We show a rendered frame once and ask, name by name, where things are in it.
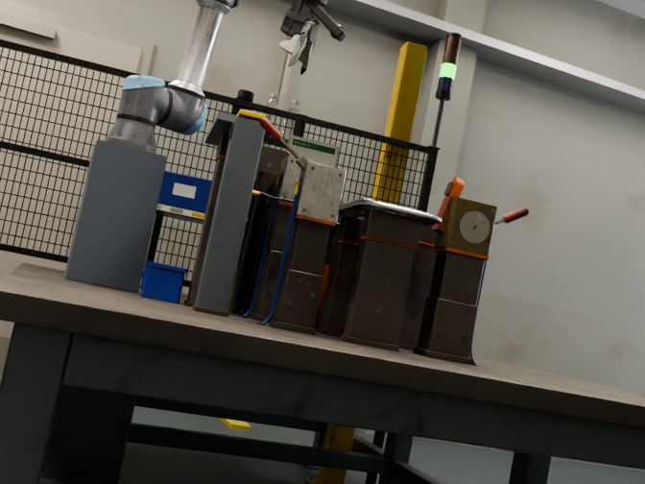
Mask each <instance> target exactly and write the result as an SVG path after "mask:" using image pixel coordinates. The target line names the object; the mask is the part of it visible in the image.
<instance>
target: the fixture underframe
mask: <svg viewBox="0 0 645 484"><path fill-rule="evenodd" d="M61 382H62V384H64V385H66V386H73V387H80V388H86V389H93V390H99V391H106V392H112V393H119V394H126V395H133V396H137V397H136V401H135V406H140V407H147V408H153V409H160V410H167V411H174V412H180V413H187V414H194V415H201V416H207V417H214V418H221V419H228V420H235V421H242V422H249V423H256V424H268V425H275V426H282V427H289V428H295V429H302V430H309V431H316V433H315V438H314V443H313V446H312V447H308V446H300V445H293V444H285V443H279V442H271V441H264V440H257V439H250V438H243V437H235V436H228V435H221V434H214V433H206V432H200V431H193V430H185V429H178V428H171V427H164V426H156V425H149V424H143V423H131V427H130V432H129V437H128V441H127V442H128V443H136V444H143V445H151V446H159V447H167V448H181V449H189V450H196V451H204V452H212V453H220V454H226V455H234V456H242V457H249V458H257V459H265V460H273V461H280V462H288V463H296V464H303V465H304V466H305V467H306V468H308V469H309V470H315V471H318V470H319V469H320V467H327V468H333V469H341V470H349V471H357V472H371V473H379V474H380V475H379V480H378V484H442V483H441V482H439V481H438V480H436V479H434V478H432V477H431V476H429V475H427V474H425V473H424V472H421V471H419V470H418V469H416V468H414V467H412V466H411V465H409V459H410V453H411V448H412V443H413V438H414V436H415V437H421V438H428V439H435V440H442V441H447V442H454V443H461V444H468V445H475V446H481V447H488V448H497V449H500V450H506V451H513V452H514V458H513V463H512V469H511V474H510V480H509V484H547V480H548V474H549V469H550V463H551V457H552V456H553V457H560V458H566V459H573V460H579V461H586V462H592V463H599V464H606V465H613V466H619V467H625V468H632V469H639V470H645V428H641V427H635V426H629V425H623V424H618V423H607V422H601V421H595V420H590V419H584V418H578V417H572V416H566V415H561V414H556V413H550V412H544V411H538V410H533V409H527V408H521V407H515V406H509V405H504V404H498V403H492V402H486V401H480V400H475V399H464V398H458V397H452V396H448V395H442V394H436V393H430V392H424V391H419V390H413V389H407V388H401V387H395V386H390V385H384V384H378V383H372V382H366V381H361V380H355V379H349V378H343V377H337V376H333V375H322V374H316V373H310V372H305V371H299V370H293V369H287V368H281V367H276V366H270V365H264V364H258V363H252V362H247V361H241V360H235V359H229V358H224V357H219V356H213V355H207V354H201V353H195V352H190V351H179V350H173V349H167V348H162V347H156V346H150V345H144V344H138V343H133V342H127V341H121V340H115V339H110V338H105V337H99V336H93V335H87V334H81V333H76V332H70V331H64V330H58V329H52V328H47V327H36V326H30V325H24V324H19V323H14V324H13V329H12V337H11V341H10V344H9V349H8V353H7V357H6V362H5V366H4V370H3V374H2V378H1V383H0V484H99V483H90V482H82V481H72V480H63V479H55V478H45V477H40V476H41V471H42V467H43V462H44V458H45V453H46V449H47V445H48V441H49V436H50V432H51V427H52V423H53V419H54V415H55V410H56V406H57V401H58V397H59V392H60V385H61ZM328 424H336V425H342V426H349V427H356V428H362V429H368V430H375V431H382V432H388V434H387V439H386V445H385V449H382V448H380V447H378V446H376V445H374V444H373V443H371V442H369V441H367V440H366V439H364V438H362V437H360V436H359V435H357V434H355V433H354V436H353V441H352V446H351V451H353V452H349V451H342V450H335V449H328V448H323V445H324V440H325V435H326V430H327V426H328Z"/></svg>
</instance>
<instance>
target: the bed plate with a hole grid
mask: <svg viewBox="0 0 645 484"><path fill-rule="evenodd" d="M64 274H65V271H63V270H59V269H54V268H49V267H44V266H39V265H34V264H29V263H24V262H23V263H22V264H20V265H19V266H18V267H17V268H15V269H14V270H13V271H11V272H10V273H9V274H8V275H6V276H5V277H4V278H2V279H1V280H0V320H1V321H7V322H13V323H19V324H24V325H30V326H36V327H47V328H52V329H58V330H64V331H70V332H76V333H81V334H87V335H93V336H99V337H105V338H110V339H115V340H121V341H127V342H133V343H138V344H144V345H150V346H156V347H162V348H167V349H173V350H179V351H190V352H195V353H201V354H207V355H213V356H219V357H224V358H229V359H235V360H241V361H247V362H252V363H258V364H264V365H270V366H276V367H281V368H287V369H293V370H299V371H305V372H310V373H316V374H322V375H333V376H337V377H343V378H349V379H355V380H361V381H366V382H372V383H378V384H384V385H390V386H395V387H401V388H407V389H413V390H419V391H424V392H430V393H436V394H442V395H448V396H452V397H458V398H464V399H475V400H480V401H486V402H492V403H498V404H504V405H509V406H515V407H521V408H527V409H533V410H538V411H544V412H550V413H556V414H561V415H566V416H572V417H578V418H584V419H590V420H595V421H601V422H607V423H613V424H623V425H629V426H635V427H641V428H645V395H641V394H638V393H633V392H629V391H625V390H621V389H616V388H612V387H609V386H605V385H601V384H596V383H592V382H588V381H584V380H579V379H576V378H572V377H568V376H564V375H556V374H552V373H548V372H544V371H540V370H536V369H532V368H528V367H523V366H519V365H515V364H512V363H507V362H503V361H499V360H495V359H491V358H486V357H483V356H479V355H475V354H473V355H472V357H473V360H474V362H475V363H476V365H478V366H474V365H467V364H463V363H457V362H452V361H447V360H442V359H437V358H432V357H427V356H423V355H420V354H416V353H413V351H409V350H404V349H399V351H390V350H384V349H379V348H375V347H369V346H364V345H359V344H354V343H349V342H345V341H342V340H340V338H341V337H336V336H331V335H326V334H322V333H319V332H318V331H317V330H316V334H315V335H311V334H306V333H301V332H295V331H291V330H286V329H281V328H275V327H271V326H270V323H267V324H265V325H264V326H262V325H260V324H258V323H261V321H256V320H254V319H252V318H251V317H249V316H247V318H243V317H240V316H243V315H242V314H241V315H239V314H236V313H232V312H229V311H228V313H229V315H228V317H224V316H219V315H214V314H209V313H203V312H199V311H195V310H193V309H192V306H187V305H186V304H184V301H185V300H187V297H188V294H183V293H181V294H180V299H179V303H173V302H164V301H159V300H154V299H148V298H143V297H141V293H142V289H140V287H139V291H138V293H135V292H131V291H126V290H121V289H115V288H110V287H105V286H100V285H95V284H90V283H85V282H79V281H75V280H70V279H66V278H65V277H64Z"/></svg>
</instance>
